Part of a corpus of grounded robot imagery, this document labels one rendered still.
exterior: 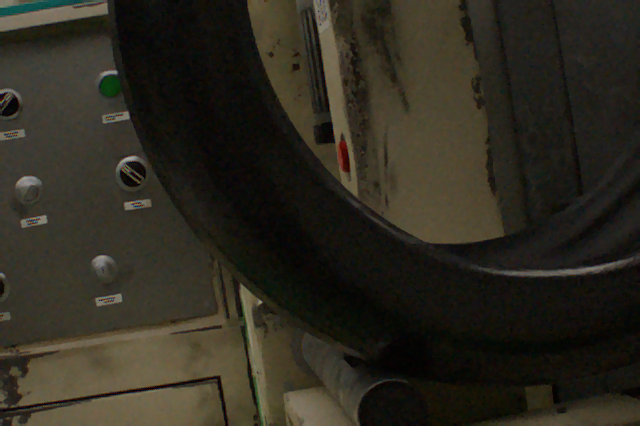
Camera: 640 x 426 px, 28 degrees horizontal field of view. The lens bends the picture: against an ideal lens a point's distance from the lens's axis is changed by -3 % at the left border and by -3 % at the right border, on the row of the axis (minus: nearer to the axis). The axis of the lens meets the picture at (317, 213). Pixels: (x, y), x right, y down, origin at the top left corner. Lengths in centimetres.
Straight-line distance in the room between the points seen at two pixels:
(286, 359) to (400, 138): 22
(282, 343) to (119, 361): 32
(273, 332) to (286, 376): 4
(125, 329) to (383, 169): 43
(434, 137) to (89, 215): 45
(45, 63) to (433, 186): 50
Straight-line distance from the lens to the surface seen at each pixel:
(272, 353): 118
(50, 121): 150
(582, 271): 85
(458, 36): 123
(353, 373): 92
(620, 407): 120
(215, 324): 147
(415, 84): 122
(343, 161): 126
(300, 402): 113
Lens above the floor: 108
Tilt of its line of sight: 3 degrees down
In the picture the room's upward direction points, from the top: 9 degrees counter-clockwise
